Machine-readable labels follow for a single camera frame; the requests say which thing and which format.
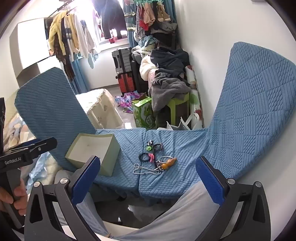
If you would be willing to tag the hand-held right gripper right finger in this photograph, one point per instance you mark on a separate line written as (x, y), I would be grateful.
(211, 183)

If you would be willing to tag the silver bangle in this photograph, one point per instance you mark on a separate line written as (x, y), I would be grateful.
(161, 157)

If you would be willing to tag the colourful crumpled cloth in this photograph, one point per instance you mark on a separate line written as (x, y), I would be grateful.
(127, 100)

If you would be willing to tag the person's grey trousers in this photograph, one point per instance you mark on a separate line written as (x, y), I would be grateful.
(175, 220)

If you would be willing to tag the white carrier bag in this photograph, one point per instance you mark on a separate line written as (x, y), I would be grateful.
(175, 126)

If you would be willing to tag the rack of hanging socks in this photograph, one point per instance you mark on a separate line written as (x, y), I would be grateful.
(152, 14)

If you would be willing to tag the pink cloth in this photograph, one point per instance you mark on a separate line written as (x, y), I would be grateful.
(153, 77)

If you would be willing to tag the red cloth on windowsill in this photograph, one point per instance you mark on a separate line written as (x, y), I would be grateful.
(112, 39)

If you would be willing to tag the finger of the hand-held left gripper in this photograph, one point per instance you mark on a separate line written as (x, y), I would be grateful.
(47, 144)
(32, 141)

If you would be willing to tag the grey fleece garment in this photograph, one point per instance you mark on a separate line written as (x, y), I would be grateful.
(168, 90)

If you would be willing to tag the brown plaid scarf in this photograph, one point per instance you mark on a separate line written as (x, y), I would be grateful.
(66, 60)

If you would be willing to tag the black hanging coat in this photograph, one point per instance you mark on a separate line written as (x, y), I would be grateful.
(113, 18)

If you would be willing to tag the white wardrobe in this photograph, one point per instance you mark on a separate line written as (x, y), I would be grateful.
(30, 41)

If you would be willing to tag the cream lace-trimmed cover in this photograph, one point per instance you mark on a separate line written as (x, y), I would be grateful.
(99, 109)

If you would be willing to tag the yellow hanging sweater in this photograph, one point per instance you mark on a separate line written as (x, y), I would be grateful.
(54, 32)

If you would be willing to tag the blue curtain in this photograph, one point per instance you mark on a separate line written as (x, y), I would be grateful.
(79, 74)
(131, 34)

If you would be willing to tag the white hanging garments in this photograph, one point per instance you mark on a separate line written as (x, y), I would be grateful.
(85, 34)

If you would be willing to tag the red suitcase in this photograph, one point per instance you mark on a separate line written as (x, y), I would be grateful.
(126, 83)

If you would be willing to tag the cream quilt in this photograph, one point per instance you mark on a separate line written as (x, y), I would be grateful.
(146, 67)

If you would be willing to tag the green plastic stool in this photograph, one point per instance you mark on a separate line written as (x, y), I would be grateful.
(178, 103)

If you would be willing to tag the green box with white inside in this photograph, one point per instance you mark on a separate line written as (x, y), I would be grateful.
(92, 148)

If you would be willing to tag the green printed carton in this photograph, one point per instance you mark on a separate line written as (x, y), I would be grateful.
(143, 113)

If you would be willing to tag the small pink charm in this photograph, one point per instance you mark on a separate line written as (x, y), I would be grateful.
(151, 158)

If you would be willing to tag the black suitcase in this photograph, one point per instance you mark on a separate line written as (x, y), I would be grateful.
(137, 76)

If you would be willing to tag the apple print rolled mat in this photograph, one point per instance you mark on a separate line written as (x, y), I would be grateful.
(195, 97)

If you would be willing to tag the pastel checked blanket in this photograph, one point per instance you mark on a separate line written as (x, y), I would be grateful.
(16, 129)

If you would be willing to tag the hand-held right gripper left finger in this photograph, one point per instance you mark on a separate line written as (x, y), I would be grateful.
(86, 183)

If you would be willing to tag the person's left hand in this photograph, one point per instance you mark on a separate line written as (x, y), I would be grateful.
(22, 194)

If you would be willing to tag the orange carrot-shaped pendant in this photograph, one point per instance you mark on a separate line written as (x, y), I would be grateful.
(170, 163)

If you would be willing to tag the dark navy jacket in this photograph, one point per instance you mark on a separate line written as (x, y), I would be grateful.
(171, 60)

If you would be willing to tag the pile of mixed clothes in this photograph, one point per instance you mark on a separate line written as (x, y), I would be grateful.
(150, 44)

